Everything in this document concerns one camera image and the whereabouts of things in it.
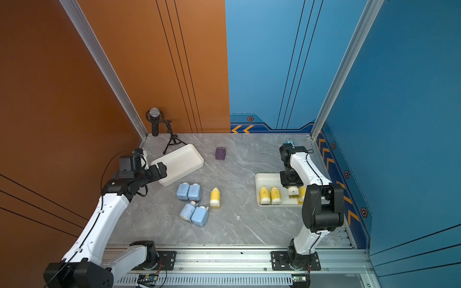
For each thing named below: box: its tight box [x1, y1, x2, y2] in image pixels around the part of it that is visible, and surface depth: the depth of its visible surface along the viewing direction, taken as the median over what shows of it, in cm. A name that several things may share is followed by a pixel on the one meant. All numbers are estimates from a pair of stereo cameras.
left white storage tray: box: [150, 144, 205, 187], surface depth 108 cm
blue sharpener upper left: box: [176, 182, 190, 200], surface depth 89 cm
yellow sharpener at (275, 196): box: [270, 186, 282, 206], surface depth 86 cm
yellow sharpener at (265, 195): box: [259, 185, 271, 205], surface depth 86 cm
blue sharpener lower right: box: [190, 205, 209, 227], surface depth 81 cm
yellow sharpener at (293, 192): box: [288, 185, 300, 200], surface depth 82 cm
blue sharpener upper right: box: [187, 183, 201, 201], surface depth 88 cm
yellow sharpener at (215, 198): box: [210, 187, 221, 209], surface depth 86 cm
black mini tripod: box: [162, 120, 188, 155], surface depth 111 cm
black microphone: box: [149, 107, 161, 137], surface depth 101 cm
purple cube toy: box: [214, 147, 227, 161], surface depth 107 cm
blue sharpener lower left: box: [179, 200, 197, 221], surface depth 81 cm
